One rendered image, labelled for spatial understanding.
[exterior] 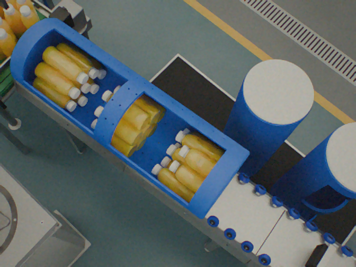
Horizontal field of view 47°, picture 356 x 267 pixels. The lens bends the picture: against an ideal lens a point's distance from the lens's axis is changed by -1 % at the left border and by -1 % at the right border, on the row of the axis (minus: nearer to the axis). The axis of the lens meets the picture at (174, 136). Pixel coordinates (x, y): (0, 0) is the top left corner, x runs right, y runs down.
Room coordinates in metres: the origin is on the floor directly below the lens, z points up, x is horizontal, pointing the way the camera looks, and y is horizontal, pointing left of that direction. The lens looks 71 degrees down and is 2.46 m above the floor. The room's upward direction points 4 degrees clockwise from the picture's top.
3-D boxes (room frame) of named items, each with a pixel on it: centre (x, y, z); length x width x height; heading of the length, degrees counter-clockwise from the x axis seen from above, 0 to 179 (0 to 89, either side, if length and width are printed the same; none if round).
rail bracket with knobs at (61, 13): (1.02, 0.52, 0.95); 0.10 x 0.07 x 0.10; 147
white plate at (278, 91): (0.72, -0.39, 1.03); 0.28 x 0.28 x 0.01
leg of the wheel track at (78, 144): (0.73, 0.58, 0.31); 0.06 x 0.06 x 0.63; 57
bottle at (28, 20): (0.98, 0.64, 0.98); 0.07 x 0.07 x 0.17
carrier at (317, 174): (0.47, -0.70, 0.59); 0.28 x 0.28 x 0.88
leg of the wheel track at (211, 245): (0.19, -0.24, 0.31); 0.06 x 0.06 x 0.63; 57
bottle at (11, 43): (0.87, 0.71, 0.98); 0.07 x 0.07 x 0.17
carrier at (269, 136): (0.72, -0.39, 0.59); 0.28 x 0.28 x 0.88
